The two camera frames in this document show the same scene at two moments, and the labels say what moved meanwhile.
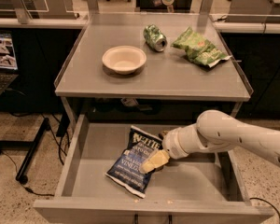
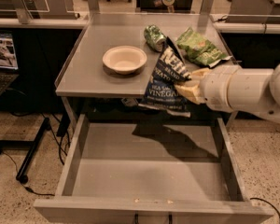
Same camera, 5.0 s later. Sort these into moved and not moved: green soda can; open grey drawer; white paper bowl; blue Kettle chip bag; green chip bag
Moved: blue Kettle chip bag
Not moved: open grey drawer; green soda can; white paper bowl; green chip bag
